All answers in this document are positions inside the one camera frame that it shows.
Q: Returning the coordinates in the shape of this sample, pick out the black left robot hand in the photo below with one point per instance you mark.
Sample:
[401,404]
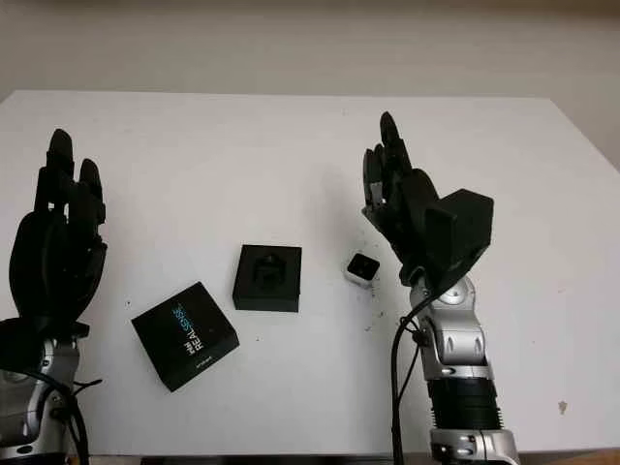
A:
[53,252]

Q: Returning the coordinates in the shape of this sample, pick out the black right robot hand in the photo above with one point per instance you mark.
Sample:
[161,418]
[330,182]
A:
[407,218]

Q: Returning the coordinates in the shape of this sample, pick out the small silver RealSense camera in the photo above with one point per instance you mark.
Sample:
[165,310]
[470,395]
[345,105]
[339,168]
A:
[362,267]

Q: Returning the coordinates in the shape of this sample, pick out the black RealSense box lid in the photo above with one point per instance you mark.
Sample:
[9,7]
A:
[164,339]

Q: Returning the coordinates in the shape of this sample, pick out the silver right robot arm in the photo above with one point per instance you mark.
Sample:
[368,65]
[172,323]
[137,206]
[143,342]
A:
[460,339]

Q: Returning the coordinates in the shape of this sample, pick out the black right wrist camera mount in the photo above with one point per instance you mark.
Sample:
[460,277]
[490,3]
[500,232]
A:
[465,227]

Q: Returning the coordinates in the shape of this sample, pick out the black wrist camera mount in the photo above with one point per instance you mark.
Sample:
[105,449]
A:
[465,227]
[29,339]

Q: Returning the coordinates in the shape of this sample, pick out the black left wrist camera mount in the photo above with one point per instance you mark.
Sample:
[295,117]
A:
[29,339]

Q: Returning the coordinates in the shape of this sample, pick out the black camera box base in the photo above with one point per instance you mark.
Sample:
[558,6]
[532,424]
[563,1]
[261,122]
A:
[252,295]

